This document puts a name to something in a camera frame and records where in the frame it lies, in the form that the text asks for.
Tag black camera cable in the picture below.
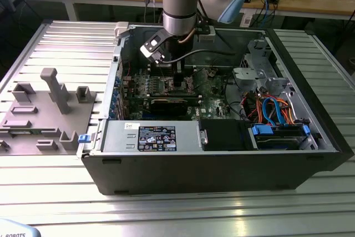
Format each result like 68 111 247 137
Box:
162 49 238 63

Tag grey metal drive cage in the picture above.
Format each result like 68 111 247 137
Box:
232 38 295 95

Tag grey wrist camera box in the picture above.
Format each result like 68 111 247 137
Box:
197 25 216 43

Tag CPU socket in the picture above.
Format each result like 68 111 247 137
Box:
162 75 195 95

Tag black PC case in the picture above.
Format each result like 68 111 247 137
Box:
76 22 355 196

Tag grey power supply unit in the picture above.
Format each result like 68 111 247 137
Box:
101 120 202 153

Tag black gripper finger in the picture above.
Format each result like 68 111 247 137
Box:
171 60 185 88

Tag metal socket cover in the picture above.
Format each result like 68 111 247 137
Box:
190 69 210 89

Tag grey parts rack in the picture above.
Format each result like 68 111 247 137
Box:
0 67 98 156

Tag red black thin wire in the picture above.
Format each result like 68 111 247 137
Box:
123 60 133 80

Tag blue wire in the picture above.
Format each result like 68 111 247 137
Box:
261 97 289 129

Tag orange wire bundle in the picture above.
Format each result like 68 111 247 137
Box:
244 94 299 126

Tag blue network cable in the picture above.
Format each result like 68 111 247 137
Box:
262 0 272 28

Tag blue disk carrier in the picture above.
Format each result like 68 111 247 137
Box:
248 124 311 151

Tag green motherboard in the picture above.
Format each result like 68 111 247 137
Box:
121 66 236 123

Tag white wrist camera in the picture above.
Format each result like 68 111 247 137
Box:
139 29 170 64

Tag black graphics card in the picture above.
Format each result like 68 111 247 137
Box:
149 97 195 118

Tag pale blue teach pendant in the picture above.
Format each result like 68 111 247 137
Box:
0 218 42 237

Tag red wire bundle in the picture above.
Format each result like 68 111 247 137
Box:
240 94 257 118

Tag RAM slot white clips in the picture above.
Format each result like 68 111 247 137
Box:
148 69 198 75
148 64 197 69

